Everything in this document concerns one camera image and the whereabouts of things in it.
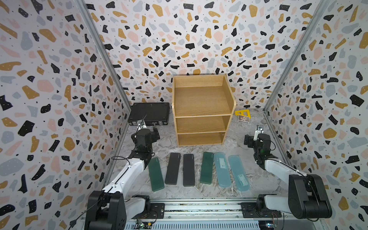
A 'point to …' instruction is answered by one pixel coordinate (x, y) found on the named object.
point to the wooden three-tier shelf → (202, 105)
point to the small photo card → (243, 119)
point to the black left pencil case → (172, 168)
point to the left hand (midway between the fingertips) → (146, 129)
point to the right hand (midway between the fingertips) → (257, 133)
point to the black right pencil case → (188, 170)
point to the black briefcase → (153, 113)
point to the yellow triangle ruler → (244, 113)
